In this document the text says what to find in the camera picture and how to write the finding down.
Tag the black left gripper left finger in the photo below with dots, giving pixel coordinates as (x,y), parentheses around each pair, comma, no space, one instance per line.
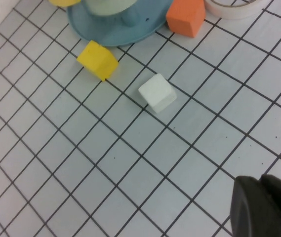
(251,212)

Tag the green plastic cup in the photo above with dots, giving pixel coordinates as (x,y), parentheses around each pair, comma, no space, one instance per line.
(105,7)

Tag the blue cup stand tray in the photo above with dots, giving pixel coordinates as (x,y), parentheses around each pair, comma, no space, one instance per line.
(105,32)

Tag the white foam cube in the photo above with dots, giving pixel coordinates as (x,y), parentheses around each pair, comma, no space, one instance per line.
(155,91)

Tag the white black grid tablecloth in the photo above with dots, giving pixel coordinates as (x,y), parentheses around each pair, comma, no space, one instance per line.
(81,160)

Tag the white tape roll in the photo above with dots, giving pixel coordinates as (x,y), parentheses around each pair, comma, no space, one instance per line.
(229,13)

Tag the orange foam cube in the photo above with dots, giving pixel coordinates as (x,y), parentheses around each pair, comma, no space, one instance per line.
(182,12)

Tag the yellow foam cube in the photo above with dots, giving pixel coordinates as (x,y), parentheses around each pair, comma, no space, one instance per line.
(95,59)

